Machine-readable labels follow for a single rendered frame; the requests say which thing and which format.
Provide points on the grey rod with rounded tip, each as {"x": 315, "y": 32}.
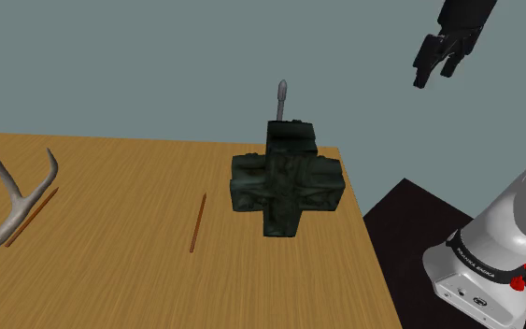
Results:
{"x": 281, "y": 98}

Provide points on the dark robot stand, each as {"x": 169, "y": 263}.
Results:
{"x": 408, "y": 246}

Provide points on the dark green cross-shaped block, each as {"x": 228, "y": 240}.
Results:
{"x": 285, "y": 182}

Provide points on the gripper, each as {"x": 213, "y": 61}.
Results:
{"x": 465, "y": 18}

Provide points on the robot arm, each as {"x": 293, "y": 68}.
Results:
{"x": 495, "y": 237}

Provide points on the brown wooden stick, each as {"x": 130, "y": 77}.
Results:
{"x": 32, "y": 216}
{"x": 198, "y": 223}

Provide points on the grey antler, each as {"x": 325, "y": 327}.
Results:
{"x": 14, "y": 200}

